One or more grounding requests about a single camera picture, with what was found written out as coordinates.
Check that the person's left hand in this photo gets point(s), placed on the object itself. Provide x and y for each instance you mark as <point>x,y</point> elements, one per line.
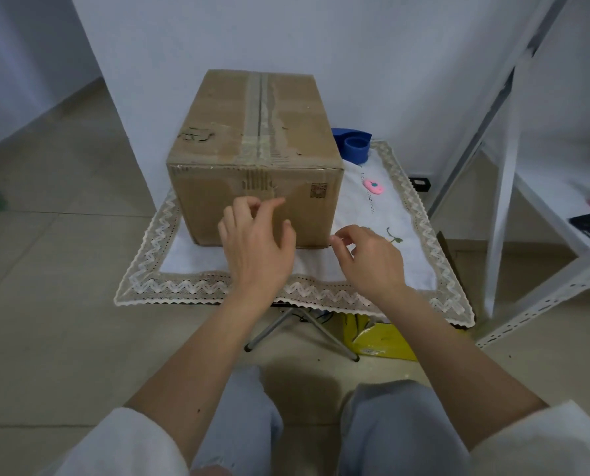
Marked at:
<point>255,252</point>

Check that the person's right hand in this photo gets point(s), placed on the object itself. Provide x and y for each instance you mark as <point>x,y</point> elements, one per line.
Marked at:
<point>374,265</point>

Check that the person's right thumb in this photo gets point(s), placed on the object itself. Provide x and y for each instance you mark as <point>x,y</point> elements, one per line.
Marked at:
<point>340,250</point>

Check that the person's left thumb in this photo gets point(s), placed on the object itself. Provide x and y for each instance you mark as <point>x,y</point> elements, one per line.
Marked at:
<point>289,240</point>

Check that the person's left little finger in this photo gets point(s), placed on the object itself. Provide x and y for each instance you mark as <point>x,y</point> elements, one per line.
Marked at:
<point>221,231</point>

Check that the person's left middle finger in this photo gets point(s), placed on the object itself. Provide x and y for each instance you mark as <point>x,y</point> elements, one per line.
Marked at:
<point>244,209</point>

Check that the person's right forearm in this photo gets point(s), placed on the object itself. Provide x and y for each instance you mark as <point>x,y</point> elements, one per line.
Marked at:
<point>449,361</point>

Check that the person's left forearm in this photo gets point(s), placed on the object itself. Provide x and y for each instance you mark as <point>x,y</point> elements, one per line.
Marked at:
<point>210,371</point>

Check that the white lace-edged tablecloth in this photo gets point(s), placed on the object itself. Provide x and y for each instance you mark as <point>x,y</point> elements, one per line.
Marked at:
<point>374,213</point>

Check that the brown taped cardboard box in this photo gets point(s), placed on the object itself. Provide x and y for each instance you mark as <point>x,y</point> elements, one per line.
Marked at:
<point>255,138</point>

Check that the small pink utility knife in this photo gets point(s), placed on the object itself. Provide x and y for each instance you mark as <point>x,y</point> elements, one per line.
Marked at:
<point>373,186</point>

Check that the metal folding table legs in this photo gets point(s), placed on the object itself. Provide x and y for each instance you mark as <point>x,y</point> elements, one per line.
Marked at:
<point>267,332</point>

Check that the yellow plastic bag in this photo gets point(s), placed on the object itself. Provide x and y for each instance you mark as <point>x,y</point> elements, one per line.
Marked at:
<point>382,339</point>

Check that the blue tape dispenser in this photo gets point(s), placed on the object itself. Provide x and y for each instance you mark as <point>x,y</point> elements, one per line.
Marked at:
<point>353,146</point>

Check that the white metal shelf rack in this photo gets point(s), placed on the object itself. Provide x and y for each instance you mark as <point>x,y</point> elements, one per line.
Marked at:
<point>503,193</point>

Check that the person's right leg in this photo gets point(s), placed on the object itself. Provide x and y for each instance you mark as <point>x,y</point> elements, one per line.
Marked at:
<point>399,431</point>

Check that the person's leg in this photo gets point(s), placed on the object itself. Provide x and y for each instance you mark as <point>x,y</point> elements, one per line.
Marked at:
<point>399,431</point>
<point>248,431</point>

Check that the person's left leg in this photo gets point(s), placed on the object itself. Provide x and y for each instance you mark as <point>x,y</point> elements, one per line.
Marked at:
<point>248,431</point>

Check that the person's white left sleeve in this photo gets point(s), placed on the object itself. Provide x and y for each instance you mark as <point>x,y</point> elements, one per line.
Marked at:
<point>121,448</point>

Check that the person's white sleeve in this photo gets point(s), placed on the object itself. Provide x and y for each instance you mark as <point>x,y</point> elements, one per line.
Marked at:
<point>548,443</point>
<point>121,448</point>

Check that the person's white right sleeve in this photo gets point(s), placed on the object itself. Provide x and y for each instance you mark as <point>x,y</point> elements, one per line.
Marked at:
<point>548,443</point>

